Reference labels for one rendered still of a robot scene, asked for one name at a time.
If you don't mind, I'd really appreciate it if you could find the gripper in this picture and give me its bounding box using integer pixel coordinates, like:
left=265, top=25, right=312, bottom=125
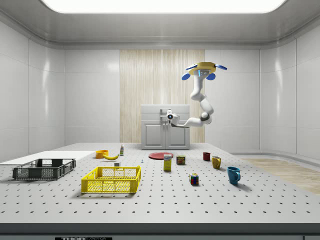
left=159, top=108, right=168, bottom=126

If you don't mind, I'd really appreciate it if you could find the white cabinet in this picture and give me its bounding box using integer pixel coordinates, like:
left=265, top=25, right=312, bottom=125
left=140, top=104, right=192, bottom=151

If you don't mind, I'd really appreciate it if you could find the red plate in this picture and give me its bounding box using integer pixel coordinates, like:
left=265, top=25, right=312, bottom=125
left=148, top=151, right=174, bottom=161

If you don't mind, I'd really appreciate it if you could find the yellow box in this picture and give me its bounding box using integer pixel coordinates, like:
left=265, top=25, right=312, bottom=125
left=163, top=153, right=173, bottom=173

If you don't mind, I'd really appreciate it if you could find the drone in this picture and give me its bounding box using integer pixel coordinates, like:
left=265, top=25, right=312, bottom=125
left=181, top=61, right=228, bottom=82

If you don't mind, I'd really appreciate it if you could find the puzzle cube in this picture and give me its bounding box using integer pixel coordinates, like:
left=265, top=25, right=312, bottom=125
left=188, top=172, right=200, bottom=186

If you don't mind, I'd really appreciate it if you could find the yellow mug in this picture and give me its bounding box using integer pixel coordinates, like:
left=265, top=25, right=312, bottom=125
left=211, top=155, right=222, bottom=170

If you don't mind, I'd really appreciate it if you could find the yellow bowl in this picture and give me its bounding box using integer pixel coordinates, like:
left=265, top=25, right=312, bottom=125
left=95, top=149, right=110, bottom=160

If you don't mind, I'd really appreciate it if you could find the yellow basket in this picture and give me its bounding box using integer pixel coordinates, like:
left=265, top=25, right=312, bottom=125
left=80, top=165, right=142, bottom=195

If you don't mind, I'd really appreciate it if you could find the blue mug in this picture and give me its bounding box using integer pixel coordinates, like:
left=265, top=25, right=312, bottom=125
left=226, top=166, right=242, bottom=186

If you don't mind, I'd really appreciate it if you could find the white board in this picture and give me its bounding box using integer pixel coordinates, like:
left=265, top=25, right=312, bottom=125
left=0, top=150, right=95, bottom=166

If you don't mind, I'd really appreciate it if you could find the dark grey basket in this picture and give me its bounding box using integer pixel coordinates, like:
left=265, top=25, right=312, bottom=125
left=12, top=158, right=77, bottom=182

